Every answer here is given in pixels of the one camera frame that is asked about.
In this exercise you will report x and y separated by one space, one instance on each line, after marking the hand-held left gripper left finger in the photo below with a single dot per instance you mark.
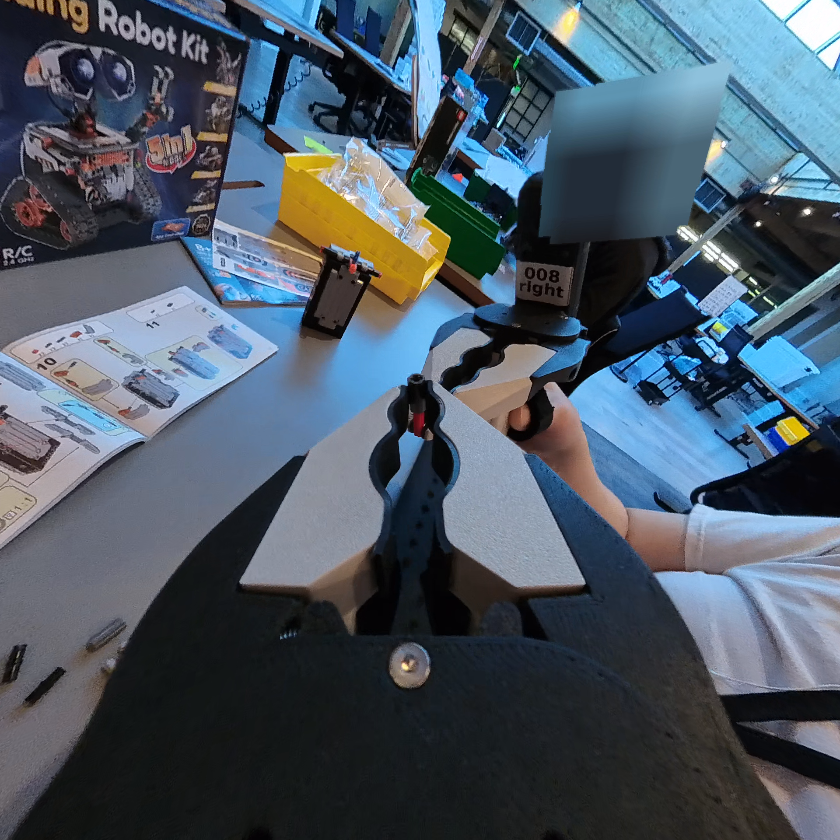
315 525

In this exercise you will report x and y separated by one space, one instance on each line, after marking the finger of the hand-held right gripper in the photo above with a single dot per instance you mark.
453 348
505 374

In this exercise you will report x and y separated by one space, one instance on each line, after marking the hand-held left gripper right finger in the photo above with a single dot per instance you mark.
505 525

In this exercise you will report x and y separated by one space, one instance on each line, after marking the small toy axle connector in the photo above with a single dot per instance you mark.
417 384

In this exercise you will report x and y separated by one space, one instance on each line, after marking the red toy axle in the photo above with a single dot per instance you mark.
417 421

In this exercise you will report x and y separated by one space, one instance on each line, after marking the black perforated toy beam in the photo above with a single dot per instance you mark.
413 525

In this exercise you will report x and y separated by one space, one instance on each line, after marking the grey desk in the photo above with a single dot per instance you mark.
229 426

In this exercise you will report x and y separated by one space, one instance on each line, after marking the dark office desk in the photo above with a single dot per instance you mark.
295 29

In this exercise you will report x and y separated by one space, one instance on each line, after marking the person's right hand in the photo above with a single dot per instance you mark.
571 459

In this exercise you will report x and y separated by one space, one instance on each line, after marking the green plastic bin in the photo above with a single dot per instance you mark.
466 236

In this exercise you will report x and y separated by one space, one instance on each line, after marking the black grey toy module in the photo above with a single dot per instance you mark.
334 295

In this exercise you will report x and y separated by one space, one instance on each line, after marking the yellow plastic bin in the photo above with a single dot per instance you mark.
341 236

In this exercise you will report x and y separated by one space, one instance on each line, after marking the clear plastic bags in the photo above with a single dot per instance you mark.
374 190

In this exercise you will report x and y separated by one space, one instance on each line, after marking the black carton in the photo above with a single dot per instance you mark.
436 141

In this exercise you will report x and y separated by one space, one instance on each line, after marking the blue orange leaflet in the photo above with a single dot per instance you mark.
256 269

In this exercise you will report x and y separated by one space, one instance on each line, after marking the open instruction booklet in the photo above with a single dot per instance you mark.
131 380

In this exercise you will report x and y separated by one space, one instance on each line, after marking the small grey round toy part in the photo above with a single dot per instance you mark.
110 665

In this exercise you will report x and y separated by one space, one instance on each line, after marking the black toy piece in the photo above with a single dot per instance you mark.
14 664
44 686

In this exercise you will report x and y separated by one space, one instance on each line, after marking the dark blue toy set box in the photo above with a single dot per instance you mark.
118 131

